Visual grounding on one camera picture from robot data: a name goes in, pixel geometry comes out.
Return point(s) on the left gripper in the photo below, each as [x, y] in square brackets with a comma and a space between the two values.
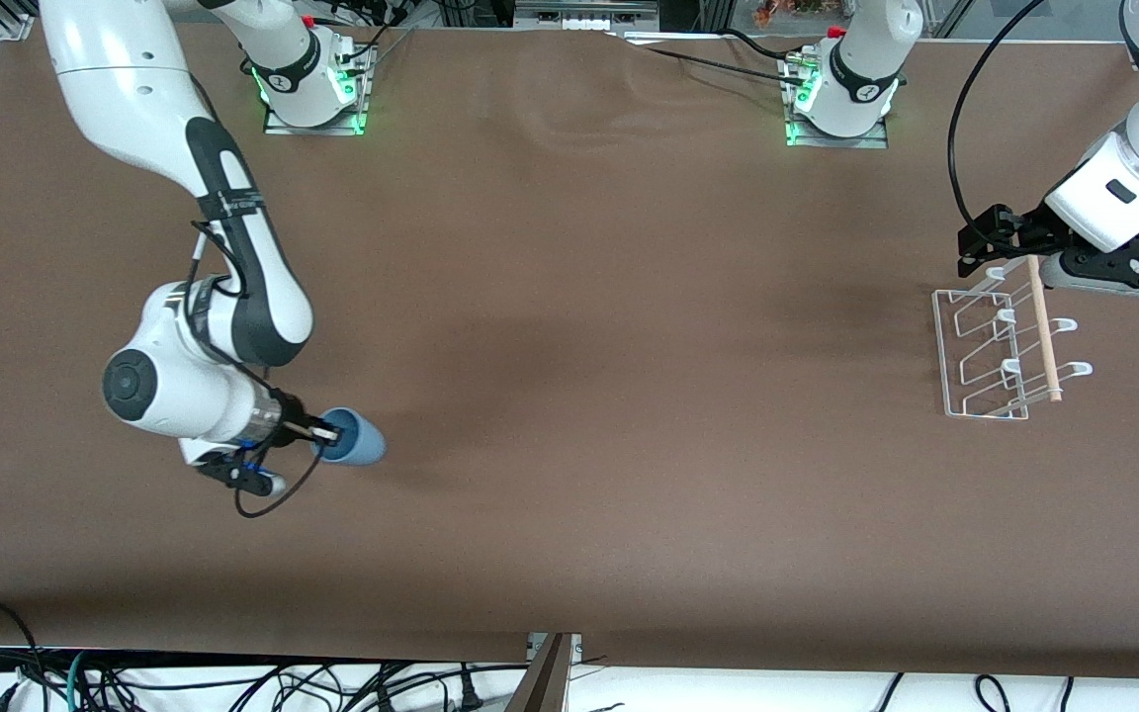
[1017, 233]

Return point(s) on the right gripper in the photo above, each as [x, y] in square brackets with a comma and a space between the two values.
[290, 416]

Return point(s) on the blue plastic cup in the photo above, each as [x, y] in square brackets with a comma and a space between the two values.
[364, 445]

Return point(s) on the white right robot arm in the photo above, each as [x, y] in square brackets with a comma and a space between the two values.
[125, 89]

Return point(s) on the brown table cover sheet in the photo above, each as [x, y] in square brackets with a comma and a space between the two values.
[569, 396]

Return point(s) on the black power plug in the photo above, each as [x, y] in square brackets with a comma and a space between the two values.
[471, 692]

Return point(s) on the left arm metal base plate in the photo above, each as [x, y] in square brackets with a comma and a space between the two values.
[876, 138]

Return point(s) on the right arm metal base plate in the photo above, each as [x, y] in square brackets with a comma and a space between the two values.
[278, 124]

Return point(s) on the aluminium frame bracket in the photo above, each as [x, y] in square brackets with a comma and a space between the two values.
[577, 648]

